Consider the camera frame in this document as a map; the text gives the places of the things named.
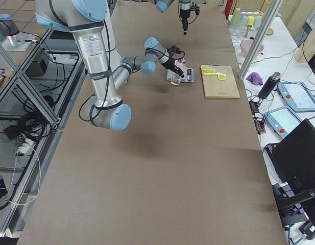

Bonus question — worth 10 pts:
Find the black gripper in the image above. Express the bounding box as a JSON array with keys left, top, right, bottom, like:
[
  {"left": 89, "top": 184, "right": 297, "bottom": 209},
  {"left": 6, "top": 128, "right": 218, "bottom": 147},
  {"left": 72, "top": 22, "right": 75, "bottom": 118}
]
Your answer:
[
  {"left": 161, "top": 45, "right": 185, "bottom": 78},
  {"left": 179, "top": 0, "right": 200, "bottom": 35}
]

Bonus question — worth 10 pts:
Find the pink plastic cup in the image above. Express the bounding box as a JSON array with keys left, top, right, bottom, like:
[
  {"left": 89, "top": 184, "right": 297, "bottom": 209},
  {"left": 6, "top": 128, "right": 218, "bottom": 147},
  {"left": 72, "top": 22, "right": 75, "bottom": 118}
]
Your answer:
[{"left": 175, "top": 60, "right": 186, "bottom": 72}]

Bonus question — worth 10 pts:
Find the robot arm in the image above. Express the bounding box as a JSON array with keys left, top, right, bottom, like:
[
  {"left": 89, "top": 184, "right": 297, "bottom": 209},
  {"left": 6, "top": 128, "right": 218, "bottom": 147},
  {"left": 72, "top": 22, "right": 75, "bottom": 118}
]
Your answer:
[
  {"left": 148, "top": 0, "right": 200, "bottom": 35},
  {"left": 35, "top": 1, "right": 184, "bottom": 131}
]

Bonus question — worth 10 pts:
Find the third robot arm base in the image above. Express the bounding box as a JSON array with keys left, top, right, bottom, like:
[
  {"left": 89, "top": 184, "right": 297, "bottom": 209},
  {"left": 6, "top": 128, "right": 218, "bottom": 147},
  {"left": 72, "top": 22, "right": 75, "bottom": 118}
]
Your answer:
[{"left": 0, "top": 14, "right": 37, "bottom": 52}]

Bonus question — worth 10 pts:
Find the digital kitchen scale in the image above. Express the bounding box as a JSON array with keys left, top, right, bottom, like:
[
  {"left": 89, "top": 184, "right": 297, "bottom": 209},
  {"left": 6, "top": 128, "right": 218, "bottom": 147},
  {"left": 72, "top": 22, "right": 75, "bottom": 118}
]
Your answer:
[{"left": 166, "top": 68, "right": 195, "bottom": 84}]

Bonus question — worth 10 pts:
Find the lemon slice pair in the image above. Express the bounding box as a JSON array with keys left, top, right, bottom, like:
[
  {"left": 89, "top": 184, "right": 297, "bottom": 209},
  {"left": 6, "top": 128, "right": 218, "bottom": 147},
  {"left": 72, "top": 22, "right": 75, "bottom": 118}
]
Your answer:
[{"left": 201, "top": 65, "right": 215, "bottom": 74}]

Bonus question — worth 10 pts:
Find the yellow plastic knife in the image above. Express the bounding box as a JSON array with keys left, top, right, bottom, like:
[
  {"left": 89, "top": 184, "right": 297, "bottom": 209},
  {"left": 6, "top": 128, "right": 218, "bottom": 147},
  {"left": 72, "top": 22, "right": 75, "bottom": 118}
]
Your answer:
[{"left": 203, "top": 72, "right": 225, "bottom": 76}]

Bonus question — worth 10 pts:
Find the bamboo cutting board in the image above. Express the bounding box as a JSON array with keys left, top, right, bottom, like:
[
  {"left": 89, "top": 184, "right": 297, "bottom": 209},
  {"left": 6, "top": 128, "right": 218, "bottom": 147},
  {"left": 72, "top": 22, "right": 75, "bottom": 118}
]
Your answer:
[{"left": 201, "top": 65, "right": 240, "bottom": 99}]

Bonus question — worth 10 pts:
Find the green tumbler bottle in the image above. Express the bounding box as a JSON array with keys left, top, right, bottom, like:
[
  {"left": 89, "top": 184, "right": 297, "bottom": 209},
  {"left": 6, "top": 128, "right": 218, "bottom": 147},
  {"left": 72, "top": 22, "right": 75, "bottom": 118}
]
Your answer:
[{"left": 229, "top": 8, "right": 241, "bottom": 27}]

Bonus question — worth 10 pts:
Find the pink bowl with ice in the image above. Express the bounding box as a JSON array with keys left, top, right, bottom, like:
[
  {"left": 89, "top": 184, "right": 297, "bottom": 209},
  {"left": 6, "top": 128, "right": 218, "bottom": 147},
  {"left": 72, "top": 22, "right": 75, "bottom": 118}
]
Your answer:
[{"left": 239, "top": 39, "right": 265, "bottom": 57}]

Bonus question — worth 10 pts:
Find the purple cloth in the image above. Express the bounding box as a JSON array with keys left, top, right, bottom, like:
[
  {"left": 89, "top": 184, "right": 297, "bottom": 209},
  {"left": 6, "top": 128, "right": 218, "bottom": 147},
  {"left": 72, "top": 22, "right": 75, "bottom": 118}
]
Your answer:
[{"left": 246, "top": 72, "right": 263, "bottom": 85}]

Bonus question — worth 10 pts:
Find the black thermos bottle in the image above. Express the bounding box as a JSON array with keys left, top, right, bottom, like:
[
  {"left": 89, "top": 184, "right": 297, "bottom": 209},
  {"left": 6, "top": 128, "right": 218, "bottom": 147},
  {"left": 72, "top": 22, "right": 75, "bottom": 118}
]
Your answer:
[{"left": 257, "top": 72, "right": 281, "bottom": 99}]

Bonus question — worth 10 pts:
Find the black power strip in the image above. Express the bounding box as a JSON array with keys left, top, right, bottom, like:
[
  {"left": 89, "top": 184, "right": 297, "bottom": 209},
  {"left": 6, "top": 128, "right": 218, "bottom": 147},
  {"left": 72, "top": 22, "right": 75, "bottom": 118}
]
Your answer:
[{"left": 249, "top": 101, "right": 266, "bottom": 135}]

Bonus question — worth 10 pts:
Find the blue teach pendant near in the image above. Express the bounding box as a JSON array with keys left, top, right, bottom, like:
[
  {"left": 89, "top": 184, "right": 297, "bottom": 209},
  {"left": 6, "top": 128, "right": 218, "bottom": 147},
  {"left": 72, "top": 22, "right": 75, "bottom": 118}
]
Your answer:
[{"left": 264, "top": 106, "right": 302, "bottom": 139}]

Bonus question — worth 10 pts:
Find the blue teach pendant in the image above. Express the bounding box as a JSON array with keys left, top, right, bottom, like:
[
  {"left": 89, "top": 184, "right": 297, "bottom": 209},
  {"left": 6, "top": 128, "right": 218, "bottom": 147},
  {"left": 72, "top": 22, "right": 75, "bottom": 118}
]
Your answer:
[
  {"left": 277, "top": 82, "right": 315, "bottom": 112},
  {"left": 264, "top": 106, "right": 302, "bottom": 139}
]

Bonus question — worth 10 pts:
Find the blue teach pendant far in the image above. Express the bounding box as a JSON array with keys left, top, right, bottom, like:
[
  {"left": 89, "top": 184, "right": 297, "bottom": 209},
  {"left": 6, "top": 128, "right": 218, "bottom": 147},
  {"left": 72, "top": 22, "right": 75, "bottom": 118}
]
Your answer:
[{"left": 277, "top": 82, "right": 315, "bottom": 112}]

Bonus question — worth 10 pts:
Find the black monitor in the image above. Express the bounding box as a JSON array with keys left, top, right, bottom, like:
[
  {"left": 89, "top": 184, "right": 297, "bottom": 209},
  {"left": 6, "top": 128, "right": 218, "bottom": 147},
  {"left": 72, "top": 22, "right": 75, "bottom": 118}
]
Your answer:
[{"left": 271, "top": 119, "right": 315, "bottom": 226}]

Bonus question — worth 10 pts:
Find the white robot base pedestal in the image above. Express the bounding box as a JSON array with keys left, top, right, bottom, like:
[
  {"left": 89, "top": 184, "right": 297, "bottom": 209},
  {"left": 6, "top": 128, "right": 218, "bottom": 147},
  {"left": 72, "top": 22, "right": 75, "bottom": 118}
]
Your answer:
[{"left": 92, "top": 0, "right": 132, "bottom": 84}]

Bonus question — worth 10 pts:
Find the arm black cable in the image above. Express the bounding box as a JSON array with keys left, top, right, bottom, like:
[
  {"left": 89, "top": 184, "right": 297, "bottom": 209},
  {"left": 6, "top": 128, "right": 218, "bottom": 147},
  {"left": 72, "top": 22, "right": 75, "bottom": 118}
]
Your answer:
[{"left": 79, "top": 20, "right": 186, "bottom": 122}]

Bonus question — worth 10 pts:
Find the aluminium frame post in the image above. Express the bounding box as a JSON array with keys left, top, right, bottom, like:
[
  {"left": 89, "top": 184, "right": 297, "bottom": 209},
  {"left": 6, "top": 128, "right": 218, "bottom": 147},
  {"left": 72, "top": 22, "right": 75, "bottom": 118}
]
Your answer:
[{"left": 238, "top": 0, "right": 283, "bottom": 80}]

